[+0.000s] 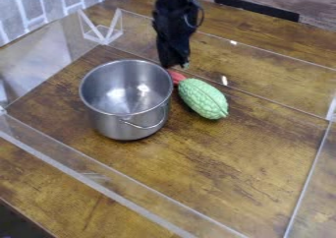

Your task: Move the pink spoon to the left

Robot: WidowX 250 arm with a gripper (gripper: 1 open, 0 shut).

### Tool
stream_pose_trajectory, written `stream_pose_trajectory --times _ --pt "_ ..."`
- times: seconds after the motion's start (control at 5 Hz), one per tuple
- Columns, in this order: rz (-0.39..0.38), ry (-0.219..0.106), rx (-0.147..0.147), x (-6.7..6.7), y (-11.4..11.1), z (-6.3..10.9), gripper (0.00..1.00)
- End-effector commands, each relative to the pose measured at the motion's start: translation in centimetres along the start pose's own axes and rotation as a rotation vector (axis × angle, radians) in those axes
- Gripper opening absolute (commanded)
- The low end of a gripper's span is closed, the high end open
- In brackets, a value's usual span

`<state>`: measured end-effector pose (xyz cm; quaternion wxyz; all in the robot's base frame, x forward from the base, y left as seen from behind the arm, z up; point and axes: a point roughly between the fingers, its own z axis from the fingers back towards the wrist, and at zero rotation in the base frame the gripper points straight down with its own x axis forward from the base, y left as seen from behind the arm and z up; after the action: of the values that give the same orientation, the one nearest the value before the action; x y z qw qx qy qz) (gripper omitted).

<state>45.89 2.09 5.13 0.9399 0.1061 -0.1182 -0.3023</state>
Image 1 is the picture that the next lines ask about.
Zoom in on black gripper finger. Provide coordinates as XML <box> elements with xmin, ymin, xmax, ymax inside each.
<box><xmin>156</xmin><ymin>31</ymin><xmax>180</xmax><ymax>68</ymax></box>
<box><xmin>178</xmin><ymin>34</ymin><xmax>191</xmax><ymax>69</ymax></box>

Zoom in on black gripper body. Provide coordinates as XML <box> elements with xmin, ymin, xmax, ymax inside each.
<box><xmin>152</xmin><ymin>0</ymin><xmax>199</xmax><ymax>35</ymax></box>

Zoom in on pink spoon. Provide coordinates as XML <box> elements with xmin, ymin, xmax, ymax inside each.
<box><xmin>168</xmin><ymin>70</ymin><xmax>187</xmax><ymax>86</ymax></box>

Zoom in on green bitter gourd toy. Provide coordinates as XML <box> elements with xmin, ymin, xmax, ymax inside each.
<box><xmin>179</xmin><ymin>79</ymin><xmax>228</xmax><ymax>120</ymax></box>

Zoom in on stainless steel pot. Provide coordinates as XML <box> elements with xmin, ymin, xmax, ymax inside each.
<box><xmin>79</xmin><ymin>59</ymin><xmax>174</xmax><ymax>141</ymax></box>

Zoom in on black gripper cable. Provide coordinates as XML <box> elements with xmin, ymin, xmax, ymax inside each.
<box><xmin>183</xmin><ymin>0</ymin><xmax>207</xmax><ymax>29</ymax></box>

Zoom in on clear acrylic corner bracket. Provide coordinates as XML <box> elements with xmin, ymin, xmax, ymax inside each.
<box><xmin>78</xmin><ymin>10</ymin><xmax>124</xmax><ymax>45</ymax></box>

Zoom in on black wall strip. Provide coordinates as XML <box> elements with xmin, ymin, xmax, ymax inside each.
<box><xmin>214</xmin><ymin>0</ymin><xmax>299</xmax><ymax>23</ymax></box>

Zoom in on clear acrylic enclosure wall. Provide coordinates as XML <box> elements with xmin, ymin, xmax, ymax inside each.
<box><xmin>0</xmin><ymin>9</ymin><xmax>336</xmax><ymax>238</ymax></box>

